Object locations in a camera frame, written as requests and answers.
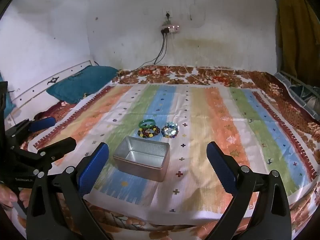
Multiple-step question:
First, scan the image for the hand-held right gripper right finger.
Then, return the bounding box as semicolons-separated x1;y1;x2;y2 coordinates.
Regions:
206;141;293;240

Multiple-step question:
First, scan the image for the striped colourful cloth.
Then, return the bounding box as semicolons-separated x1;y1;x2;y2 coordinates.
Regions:
32;83;318;221

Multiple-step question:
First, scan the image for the dark blue bead bracelet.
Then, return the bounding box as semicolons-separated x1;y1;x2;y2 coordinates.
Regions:
161;126;178;139

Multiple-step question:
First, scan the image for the teal cloth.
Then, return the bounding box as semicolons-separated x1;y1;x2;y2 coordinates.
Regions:
46;65;119;104

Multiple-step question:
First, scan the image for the light blue bead bracelet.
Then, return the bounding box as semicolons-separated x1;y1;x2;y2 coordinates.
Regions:
164;122;180;133

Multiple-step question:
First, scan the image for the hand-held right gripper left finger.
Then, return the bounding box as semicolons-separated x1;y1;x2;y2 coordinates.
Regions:
26;142;111;240

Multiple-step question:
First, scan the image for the white cable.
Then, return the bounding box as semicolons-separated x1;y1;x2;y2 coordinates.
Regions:
171;31;200;85

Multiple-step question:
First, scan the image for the red bead bracelet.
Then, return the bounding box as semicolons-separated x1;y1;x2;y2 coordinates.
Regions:
144;125;161;137

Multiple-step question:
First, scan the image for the white headboard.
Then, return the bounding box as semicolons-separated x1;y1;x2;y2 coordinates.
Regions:
0;59;96;122

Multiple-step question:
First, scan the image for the mustard hanging garment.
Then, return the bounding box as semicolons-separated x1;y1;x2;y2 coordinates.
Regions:
276;0;320;86

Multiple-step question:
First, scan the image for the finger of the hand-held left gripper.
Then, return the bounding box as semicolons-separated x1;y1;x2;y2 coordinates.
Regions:
5;116;56;141
11;137;77;173

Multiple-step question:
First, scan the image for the grey storage crate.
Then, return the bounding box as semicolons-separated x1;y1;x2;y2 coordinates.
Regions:
273;71;320;121

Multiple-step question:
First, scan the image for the amber bead bracelet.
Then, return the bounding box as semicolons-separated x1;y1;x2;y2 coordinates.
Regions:
137;128;153;139

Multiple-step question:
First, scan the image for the striped colourful tablecloth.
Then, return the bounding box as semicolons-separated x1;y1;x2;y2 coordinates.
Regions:
19;65;320;240

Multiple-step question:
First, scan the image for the white power strip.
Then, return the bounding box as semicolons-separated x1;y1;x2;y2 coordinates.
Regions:
161;24;181;34

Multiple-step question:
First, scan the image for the person's left hand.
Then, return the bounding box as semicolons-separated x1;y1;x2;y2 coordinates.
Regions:
0;183;31;210

